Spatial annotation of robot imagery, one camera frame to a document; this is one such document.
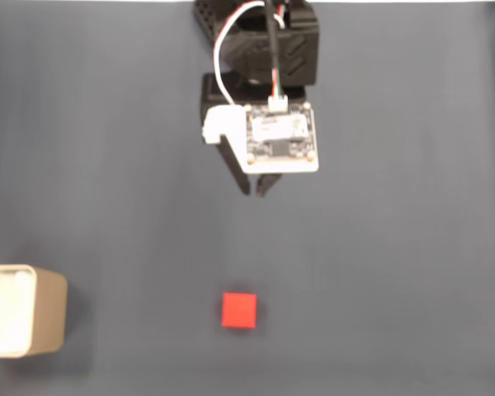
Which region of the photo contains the red cube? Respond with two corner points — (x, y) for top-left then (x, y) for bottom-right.
(221, 292), (258, 330)

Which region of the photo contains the beige square box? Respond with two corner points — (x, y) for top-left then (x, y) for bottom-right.
(0, 264), (69, 359)

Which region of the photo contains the white cable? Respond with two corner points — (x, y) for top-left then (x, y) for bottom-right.
(213, 1), (269, 106)

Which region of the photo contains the white wrist camera board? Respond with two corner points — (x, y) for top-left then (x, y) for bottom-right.
(201, 102), (320, 174)

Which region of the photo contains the black camera cable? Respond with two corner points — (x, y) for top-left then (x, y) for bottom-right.
(265, 0), (289, 111)

